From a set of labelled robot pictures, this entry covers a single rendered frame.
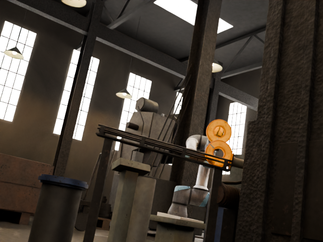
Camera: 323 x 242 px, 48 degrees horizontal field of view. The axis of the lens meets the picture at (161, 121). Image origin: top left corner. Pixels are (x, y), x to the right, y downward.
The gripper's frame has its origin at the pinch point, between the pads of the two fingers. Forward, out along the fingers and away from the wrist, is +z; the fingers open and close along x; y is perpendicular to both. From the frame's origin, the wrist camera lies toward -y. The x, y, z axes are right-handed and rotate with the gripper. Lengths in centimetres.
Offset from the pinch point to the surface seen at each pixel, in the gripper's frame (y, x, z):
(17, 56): 560, -535, -736
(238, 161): -22.9, 11.5, 6.2
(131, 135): -16, -52, 3
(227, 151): -17.5, 4.8, 6.7
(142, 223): -60, -38, -24
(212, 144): -15.5, -4.6, 7.4
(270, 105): -7.5, 17.6, 45.4
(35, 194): -16, -151, -164
